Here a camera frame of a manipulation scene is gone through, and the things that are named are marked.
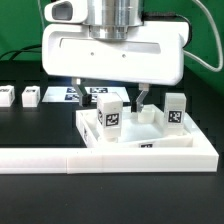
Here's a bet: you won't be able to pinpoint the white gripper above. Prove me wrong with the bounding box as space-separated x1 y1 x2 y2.
42 21 189 112

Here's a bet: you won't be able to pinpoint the white marker base sheet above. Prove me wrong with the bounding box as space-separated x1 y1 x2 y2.
41 86 131 104

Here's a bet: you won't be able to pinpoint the white L-shaped obstacle fence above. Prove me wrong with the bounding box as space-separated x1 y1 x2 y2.
0 112 220 175

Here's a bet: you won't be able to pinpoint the black cables at base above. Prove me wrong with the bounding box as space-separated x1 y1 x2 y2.
0 44 44 62

